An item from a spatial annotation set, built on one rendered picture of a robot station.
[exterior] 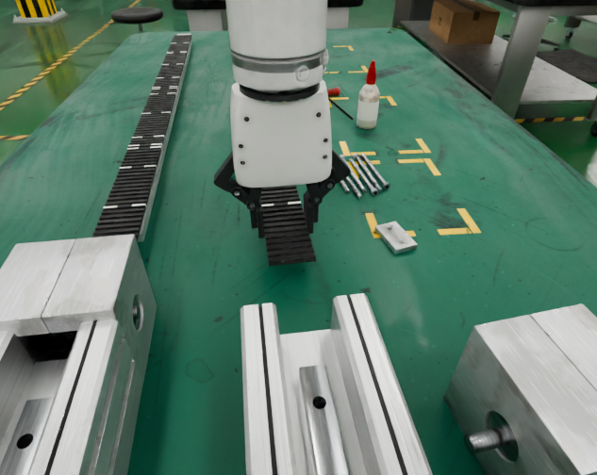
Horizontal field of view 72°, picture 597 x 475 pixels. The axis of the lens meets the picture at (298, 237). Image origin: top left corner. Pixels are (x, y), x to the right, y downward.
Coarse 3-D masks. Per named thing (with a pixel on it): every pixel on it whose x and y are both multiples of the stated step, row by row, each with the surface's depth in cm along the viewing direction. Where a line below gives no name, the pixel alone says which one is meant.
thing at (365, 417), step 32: (256, 320) 30; (352, 320) 30; (256, 352) 28; (288, 352) 33; (320, 352) 33; (352, 352) 28; (384, 352) 28; (256, 384) 26; (288, 384) 30; (320, 384) 29; (352, 384) 28; (384, 384) 26; (256, 416) 24; (288, 416) 25; (320, 416) 27; (352, 416) 29; (384, 416) 24; (256, 448) 23; (288, 448) 23; (320, 448) 26; (352, 448) 27; (384, 448) 23; (416, 448) 23
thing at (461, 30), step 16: (448, 0) 370; (464, 0) 370; (432, 16) 375; (448, 16) 338; (464, 16) 329; (480, 16) 329; (496, 16) 330; (448, 32) 339; (464, 32) 336; (480, 32) 337
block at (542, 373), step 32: (512, 320) 29; (544, 320) 29; (576, 320) 29; (480, 352) 28; (512, 352) 27; (544, 352) 27; (576, 352) 27; (480, 384) 29; (512, 384) 25; (544, 384) 25; (576, 384) 25; (480, 416) 29; (512, 416) 26; (544, 416) 23; (576, 416) 23; (480, 448) 26; (512, 448) 26; (544, 448) 23; (576, 448) 22
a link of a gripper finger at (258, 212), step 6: (234, 192) 44; (240, 192) 44; (246, 192) 44; (240, 198) 44; (246, 198) 44; (258, 204) 45; (252, 210) 45; (258, 210) 45; (252, 216) 46; (258, 216) 45; (252, 222) 47; (258, 222) 46; (252, 228) 47; (258, 228) 46; (258, 234) 47
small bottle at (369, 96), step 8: (368, 72) 71; (368, 80) 72; (368, 88) 72; (376, 88) 73; (360, 96) 73; (368, 96) 72; (376, 96) 73; (360, 104) 74; (368, 104) 73; (376, 104) 74; (360, 112) 75; (368, 112) 74; (376, 112) 75; (360, 120) 76; (368, 120) 75; (368, 128) 76
